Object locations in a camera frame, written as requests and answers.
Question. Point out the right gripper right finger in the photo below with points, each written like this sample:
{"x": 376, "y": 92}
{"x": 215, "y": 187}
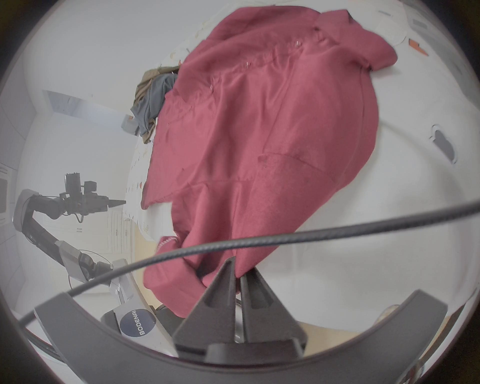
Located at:
{"x": 266, "y": 315}

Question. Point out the grey garment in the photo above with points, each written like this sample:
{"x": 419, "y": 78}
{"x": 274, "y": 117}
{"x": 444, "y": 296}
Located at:
{"x": 153, "y": 97}

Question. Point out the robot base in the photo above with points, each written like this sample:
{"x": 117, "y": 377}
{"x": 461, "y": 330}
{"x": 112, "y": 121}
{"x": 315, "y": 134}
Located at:
{"x": 135, "y": 318}

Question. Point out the red button shirt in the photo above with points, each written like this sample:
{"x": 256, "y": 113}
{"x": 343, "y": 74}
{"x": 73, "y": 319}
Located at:
{"x": 262, "y": 131}

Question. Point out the bed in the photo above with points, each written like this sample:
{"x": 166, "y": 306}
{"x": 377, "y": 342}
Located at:
{"x": 412, "y": 168}

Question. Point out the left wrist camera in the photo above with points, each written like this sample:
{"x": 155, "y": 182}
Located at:
{"x": 90, "y": 187}

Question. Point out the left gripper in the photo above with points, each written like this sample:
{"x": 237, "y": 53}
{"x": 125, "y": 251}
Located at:
{"x": 93, "y": 205}

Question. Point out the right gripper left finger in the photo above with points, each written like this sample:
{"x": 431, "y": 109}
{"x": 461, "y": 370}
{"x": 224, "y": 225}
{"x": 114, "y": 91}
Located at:
{"x": 210, "y": 318}

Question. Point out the brown jacket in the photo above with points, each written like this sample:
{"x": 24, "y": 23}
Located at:
{"x": 144, "y": 84}

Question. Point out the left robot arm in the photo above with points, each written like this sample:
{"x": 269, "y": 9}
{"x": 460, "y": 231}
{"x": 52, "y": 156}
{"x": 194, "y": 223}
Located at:
{"x": 41, "y": 228}

